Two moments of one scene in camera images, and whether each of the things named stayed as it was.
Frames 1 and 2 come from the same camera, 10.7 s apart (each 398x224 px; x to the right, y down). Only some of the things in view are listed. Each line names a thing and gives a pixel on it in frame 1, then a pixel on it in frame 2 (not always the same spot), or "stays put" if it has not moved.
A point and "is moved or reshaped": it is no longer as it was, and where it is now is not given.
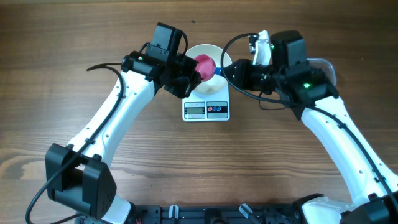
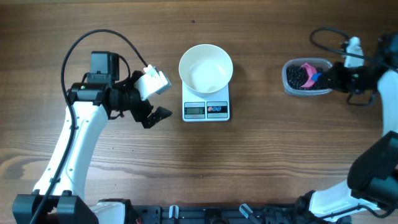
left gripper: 181,91 → 139,114
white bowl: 217,83 stays put
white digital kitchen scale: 198,107 stays put
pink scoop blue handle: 206,67 is moved or reshaped
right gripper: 244,67 → 334,81
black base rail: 216,214 stays put
